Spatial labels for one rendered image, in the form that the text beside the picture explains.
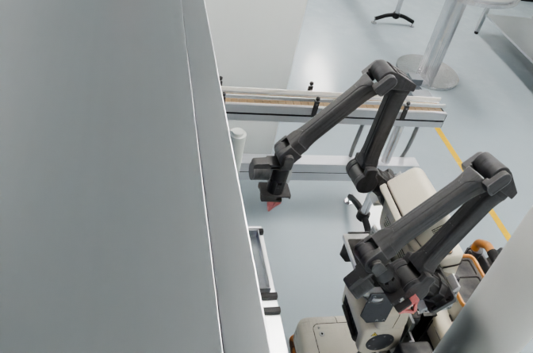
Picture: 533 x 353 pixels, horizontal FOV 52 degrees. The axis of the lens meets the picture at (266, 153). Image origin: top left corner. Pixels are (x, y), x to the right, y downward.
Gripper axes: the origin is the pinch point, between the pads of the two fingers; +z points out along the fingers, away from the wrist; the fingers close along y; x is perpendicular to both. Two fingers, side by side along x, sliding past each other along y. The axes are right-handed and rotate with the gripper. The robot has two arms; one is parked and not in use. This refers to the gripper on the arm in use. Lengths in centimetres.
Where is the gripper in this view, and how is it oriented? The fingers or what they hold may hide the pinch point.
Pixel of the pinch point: (269, 208)
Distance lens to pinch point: 187.6
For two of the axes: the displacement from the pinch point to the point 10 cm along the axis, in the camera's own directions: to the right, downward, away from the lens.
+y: -9.6, -0.5, -2.6
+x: 1.7, 6.5, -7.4
